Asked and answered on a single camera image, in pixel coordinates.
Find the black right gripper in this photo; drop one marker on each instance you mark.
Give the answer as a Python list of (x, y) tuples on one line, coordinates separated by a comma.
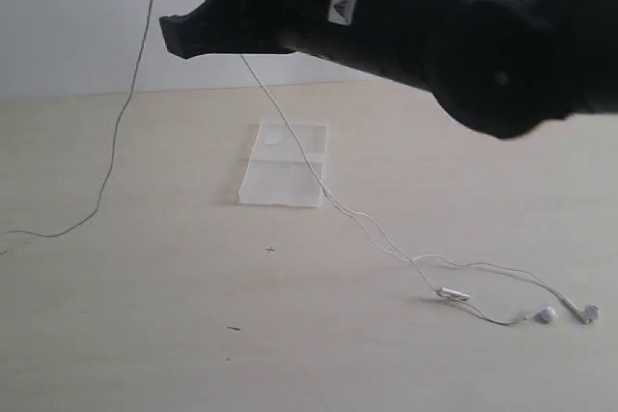
[(242, 26)]

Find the clear plastic storage box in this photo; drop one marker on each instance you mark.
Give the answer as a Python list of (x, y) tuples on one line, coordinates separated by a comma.
[(284, 163)]

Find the white wired earphones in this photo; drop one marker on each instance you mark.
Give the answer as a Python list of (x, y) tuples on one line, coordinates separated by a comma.
[(373, 230)]

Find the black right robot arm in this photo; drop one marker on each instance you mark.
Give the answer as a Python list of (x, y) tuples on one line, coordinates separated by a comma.
[(498, 67)]

